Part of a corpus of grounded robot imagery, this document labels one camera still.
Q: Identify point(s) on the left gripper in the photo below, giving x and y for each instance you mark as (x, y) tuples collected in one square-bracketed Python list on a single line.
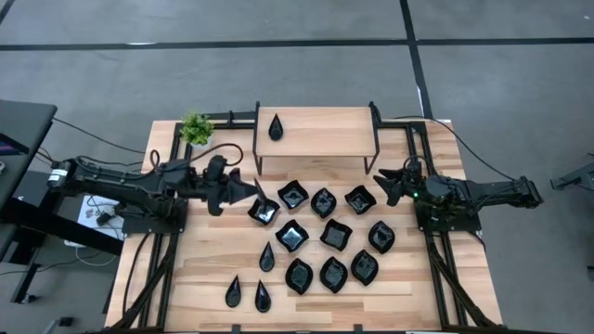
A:
[(217, 195)]

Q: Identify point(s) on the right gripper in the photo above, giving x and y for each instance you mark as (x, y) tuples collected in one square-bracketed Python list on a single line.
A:
[(410, 188)]

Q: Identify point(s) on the black teardrop mini plate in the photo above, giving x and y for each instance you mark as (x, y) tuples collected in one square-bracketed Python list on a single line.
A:
[(262, 300), (276, 131), (261, 192), (267, 260), (233, 296)]

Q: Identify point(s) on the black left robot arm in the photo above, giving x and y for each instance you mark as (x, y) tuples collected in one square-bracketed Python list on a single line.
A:
[(130, 188)]

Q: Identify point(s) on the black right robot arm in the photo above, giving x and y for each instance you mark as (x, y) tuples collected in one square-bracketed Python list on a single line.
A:
[(487, 190)]

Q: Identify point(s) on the green plant white pot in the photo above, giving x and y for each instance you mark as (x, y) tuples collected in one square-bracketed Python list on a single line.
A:
[(197, 129)]

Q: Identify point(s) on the wooden shelf black metal legs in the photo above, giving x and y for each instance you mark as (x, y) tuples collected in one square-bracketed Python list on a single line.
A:
[(325, 134)]

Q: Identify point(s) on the black power adapter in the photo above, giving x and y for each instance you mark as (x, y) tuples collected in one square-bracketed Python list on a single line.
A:
[(103, 218)]

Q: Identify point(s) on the white printed paper sheet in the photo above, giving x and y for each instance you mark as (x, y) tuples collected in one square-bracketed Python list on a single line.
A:
[(90, 218)]

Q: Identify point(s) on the black stand foot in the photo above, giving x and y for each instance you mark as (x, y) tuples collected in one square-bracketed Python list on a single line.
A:
[(575, 178)]

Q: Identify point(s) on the black power brick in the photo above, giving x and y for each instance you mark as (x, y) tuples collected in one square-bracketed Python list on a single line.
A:
[(66, 321)]

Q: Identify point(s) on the black desk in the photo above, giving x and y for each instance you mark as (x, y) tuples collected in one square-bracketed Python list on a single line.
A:
[(23, 120)]

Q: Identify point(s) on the dark laptop screen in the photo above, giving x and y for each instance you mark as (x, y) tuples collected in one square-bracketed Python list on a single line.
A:
[(9, 145)]

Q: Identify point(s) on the black aluminium table frame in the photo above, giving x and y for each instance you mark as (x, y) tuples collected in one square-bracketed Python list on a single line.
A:
[(175, 148)]

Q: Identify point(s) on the black table edge bracket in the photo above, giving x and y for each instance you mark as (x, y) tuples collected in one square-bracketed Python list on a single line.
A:
[(357, 329), (236, 329)]

